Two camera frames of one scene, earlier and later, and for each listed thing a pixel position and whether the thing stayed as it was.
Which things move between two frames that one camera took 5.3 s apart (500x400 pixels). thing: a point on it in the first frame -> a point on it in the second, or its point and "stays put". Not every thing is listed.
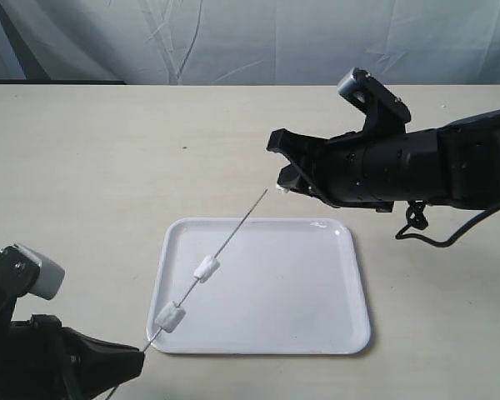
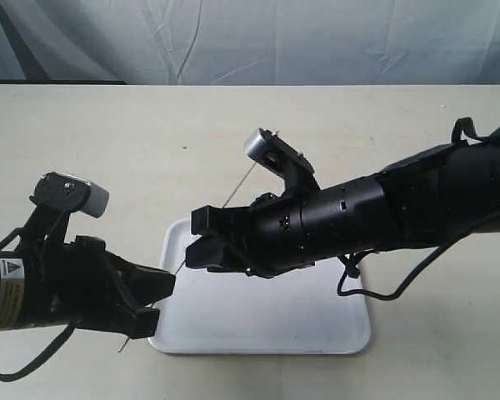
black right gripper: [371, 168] -> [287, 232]
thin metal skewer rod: [199, 280] -> [223, 207]
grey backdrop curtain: [248, 42] stays put
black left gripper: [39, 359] -> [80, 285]
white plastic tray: [284, 286] stays put
